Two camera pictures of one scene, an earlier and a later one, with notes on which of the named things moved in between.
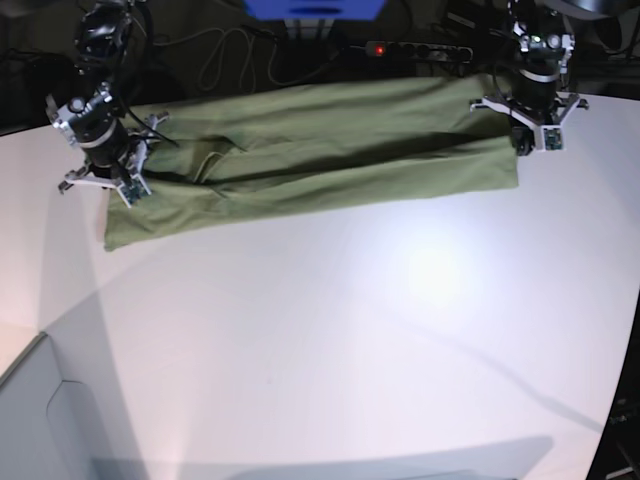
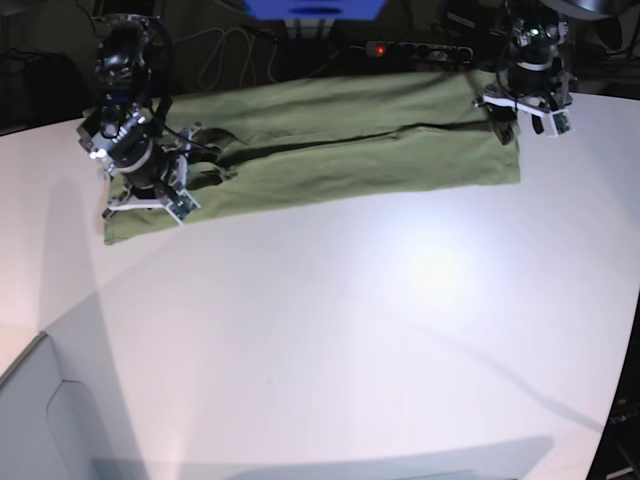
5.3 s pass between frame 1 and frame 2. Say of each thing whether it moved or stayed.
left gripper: moved
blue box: stayed
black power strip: stayed
